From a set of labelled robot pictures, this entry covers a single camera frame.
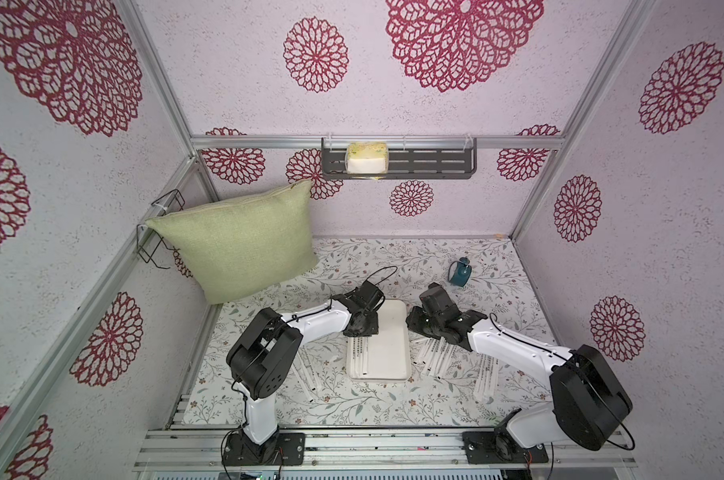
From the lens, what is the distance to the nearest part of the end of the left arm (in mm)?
697

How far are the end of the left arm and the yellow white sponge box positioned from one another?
1.20 ft

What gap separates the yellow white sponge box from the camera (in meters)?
0.92

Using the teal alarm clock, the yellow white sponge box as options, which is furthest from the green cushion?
the teal alarm clock
